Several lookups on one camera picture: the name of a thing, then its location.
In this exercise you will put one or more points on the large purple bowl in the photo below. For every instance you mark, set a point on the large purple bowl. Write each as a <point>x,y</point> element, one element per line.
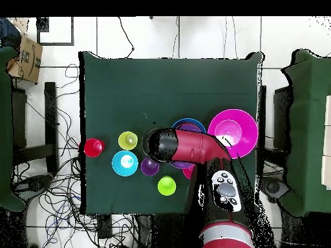
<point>190,128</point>

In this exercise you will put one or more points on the large blue bowl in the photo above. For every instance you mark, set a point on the large blue bowl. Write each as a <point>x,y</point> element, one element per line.
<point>188,120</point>

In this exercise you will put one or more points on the purple cup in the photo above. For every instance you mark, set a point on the purple cup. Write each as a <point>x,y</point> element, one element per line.
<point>148,169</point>

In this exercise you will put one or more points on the small crimson bowl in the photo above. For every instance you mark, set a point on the small crimson bowl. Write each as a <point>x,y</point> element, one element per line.
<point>188,173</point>

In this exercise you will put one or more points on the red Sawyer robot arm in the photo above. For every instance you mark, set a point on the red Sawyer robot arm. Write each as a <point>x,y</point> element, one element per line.
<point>196,149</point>

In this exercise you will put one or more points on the yellow cup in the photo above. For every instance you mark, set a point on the yellow cup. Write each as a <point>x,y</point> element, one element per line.
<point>124,142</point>

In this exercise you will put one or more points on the green cup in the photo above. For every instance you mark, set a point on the green cup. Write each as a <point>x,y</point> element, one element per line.
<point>166,187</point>

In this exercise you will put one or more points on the dark green table cloth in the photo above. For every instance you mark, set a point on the dark green table cloth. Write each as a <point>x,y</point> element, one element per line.
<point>168,85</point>

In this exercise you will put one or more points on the small light blue bowl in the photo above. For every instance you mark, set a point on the small light blue bowl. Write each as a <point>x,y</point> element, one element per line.
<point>121,165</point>

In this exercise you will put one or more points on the red cup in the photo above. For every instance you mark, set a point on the red cup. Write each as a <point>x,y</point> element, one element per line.
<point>91,148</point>

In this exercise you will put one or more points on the large pink bowl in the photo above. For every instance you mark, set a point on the large pink bowl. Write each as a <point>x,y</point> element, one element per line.
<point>243,129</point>

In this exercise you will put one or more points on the black power strip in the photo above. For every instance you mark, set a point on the black power strip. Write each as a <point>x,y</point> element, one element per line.
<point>104,227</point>

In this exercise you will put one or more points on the black stand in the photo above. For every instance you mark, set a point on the black stand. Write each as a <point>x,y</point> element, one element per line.
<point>50,116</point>
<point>281,116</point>

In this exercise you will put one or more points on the green covered side table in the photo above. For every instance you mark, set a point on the green covered side table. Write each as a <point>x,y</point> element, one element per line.
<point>310,129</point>
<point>5,129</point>

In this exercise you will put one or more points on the cardboard box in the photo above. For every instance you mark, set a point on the cardboard box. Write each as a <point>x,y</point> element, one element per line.
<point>25,59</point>

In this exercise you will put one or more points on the dark blue fabric item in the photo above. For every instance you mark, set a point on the dark blue fabric item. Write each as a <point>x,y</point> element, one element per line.
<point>9,33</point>

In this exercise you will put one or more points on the black pedestal leg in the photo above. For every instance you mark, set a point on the black pedestal leg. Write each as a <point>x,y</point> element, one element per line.
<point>36,182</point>
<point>274,187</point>

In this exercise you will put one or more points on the black floor frame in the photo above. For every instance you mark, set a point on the black floor frame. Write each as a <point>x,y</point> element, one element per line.
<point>55,44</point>

